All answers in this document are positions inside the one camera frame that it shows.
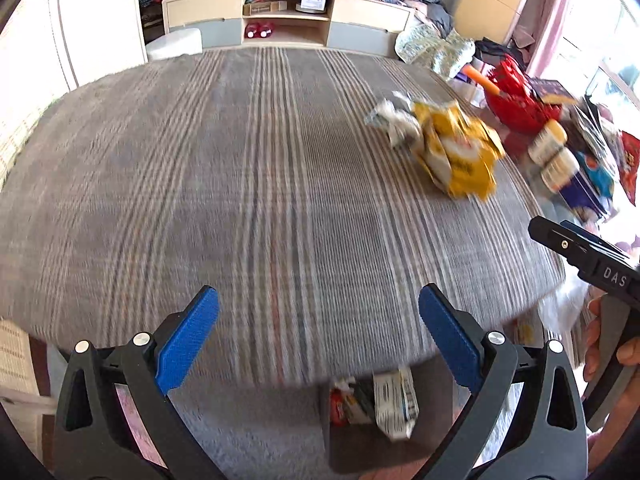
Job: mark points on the white pill bottle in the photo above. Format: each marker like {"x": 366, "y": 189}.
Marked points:
{"x": 547, "y": 142}
{"x": 560, "y": 170}

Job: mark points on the grey plaid tablecloth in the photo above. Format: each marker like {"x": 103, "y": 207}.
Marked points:
{"x": 225, "y": 200}

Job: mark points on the yellow snack bag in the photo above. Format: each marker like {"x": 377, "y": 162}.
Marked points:
{"x": 457, "y": 155}

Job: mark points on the pink curtain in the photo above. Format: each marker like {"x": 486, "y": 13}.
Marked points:
{"x": 550, "y": 20}

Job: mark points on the grey clothes pile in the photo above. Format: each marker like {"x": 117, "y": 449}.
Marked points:
{"x": 432, "y": 10}

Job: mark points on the wooden television cabinet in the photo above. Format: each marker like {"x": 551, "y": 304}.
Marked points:
{"x": 200, "y": 10}

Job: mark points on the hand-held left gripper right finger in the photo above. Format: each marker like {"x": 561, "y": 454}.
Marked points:
{"x": 445, "y": 330}

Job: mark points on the white green medicine box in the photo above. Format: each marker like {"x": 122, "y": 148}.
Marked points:
{"x": 397, "y": 405}

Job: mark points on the blue round tin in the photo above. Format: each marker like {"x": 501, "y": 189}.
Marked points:
{"x": 587, "y": 187}

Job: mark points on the red snack wrapper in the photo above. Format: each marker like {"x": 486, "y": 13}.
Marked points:
{"x": 345, "y": 405}

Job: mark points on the white round stool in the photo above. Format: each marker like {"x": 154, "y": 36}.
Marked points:
{"x": 175, "y": 42}

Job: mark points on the red snack bag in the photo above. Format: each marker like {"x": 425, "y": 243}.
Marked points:
{"x": 630, "y": 160}

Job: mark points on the person's right hand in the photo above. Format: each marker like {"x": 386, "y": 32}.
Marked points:
{"x": 592, "y": 340}

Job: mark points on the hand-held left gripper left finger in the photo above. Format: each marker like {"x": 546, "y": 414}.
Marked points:
{"x": 187, "y": 335}

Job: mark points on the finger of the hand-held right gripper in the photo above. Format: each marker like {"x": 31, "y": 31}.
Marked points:
{"x": 587, "y": 234}
{"x": 555, "y": 237}

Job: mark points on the red plastic basket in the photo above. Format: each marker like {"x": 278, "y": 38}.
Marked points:
{"x": 515, "y": 102}

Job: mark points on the cardboard box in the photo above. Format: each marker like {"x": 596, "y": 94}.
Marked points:
{"x": 265, "y": 8}

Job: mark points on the green floral cloth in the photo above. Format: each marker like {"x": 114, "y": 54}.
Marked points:
{"x": 435, "y": 50}

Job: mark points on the orange plastic tube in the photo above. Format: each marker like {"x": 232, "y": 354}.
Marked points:
{"x": 480, "y": 79}

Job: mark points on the clear plastic wrapper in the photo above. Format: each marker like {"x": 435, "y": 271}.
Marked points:
{"x": 395, "y": 120}

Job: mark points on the black waste bin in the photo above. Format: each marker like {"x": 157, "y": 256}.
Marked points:
{"x": 365, "y": 450}

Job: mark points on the woven folding screen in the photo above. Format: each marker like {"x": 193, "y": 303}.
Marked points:
{"x": 65, "y": 35}

